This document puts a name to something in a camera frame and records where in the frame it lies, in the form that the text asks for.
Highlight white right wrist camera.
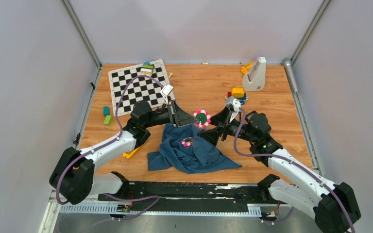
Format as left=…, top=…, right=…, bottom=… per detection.
left=225, top=96, right=241, bottom=123

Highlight orange toy piece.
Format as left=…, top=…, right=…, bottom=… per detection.
left=240, top=61, right=254, bottom=74

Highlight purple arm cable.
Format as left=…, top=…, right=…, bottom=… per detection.
left=233, top=107, right=356, bottom=233
left=55, top=75, right=171, bottom=222

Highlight white slotted cable duct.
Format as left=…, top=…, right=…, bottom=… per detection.
left=59, top=202, right=262, bottom=217

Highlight green toy block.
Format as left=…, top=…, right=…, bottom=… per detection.
left=103, top=115, right=113, bottom=126

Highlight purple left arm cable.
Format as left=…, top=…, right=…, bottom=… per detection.
left=55, top=75, right=171, bottom=222

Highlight blue garment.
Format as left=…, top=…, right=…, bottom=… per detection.
left=147, top=123, right=242, bottom=174

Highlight white wedge stand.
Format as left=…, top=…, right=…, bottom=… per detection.
left=242, top=57, right=266, bottom=92

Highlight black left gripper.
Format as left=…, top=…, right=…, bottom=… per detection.
left=144, top=100, right=199, bottom=128

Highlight black white checkerboard mat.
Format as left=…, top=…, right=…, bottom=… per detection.
left=108, top=59, right=170, bottom=116

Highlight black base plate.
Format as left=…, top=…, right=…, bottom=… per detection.
left=114, top=182, right=280, bottom=211

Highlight colourful toy car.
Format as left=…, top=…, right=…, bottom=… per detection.
left=225, top=87, right=248, bottom=105

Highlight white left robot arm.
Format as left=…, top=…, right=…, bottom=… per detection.
left=49, top=100, right=199, bottom=205

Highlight yellow plastic frame toy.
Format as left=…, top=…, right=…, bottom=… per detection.
left=122, top=147, right=141, bottom=159

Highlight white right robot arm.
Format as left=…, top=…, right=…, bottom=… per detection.
left=201, top=107, right=361, bottom=233

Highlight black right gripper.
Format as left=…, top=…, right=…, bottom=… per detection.
left=197, top=107, right=256, bottom=146

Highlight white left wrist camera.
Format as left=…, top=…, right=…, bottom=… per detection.
left=160, top=84, right=173, bottom=105

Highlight stacked toy bricks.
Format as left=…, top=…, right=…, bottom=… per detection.
left=140, top=62, right=154, bottom=76

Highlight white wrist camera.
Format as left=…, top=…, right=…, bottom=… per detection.
left=160, top=84, right=173, bottom=105
left=225, top=96, right=241, bottom=123

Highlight pink white flower brooch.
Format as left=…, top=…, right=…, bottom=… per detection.
left=193, top=109, right=211, bottom=129

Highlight teal toy block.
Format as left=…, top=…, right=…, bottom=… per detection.
left=102, top=106, right=110, bottom=117

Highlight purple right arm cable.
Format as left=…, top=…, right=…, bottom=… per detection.
left=233, top=107, right=356, bottom=233

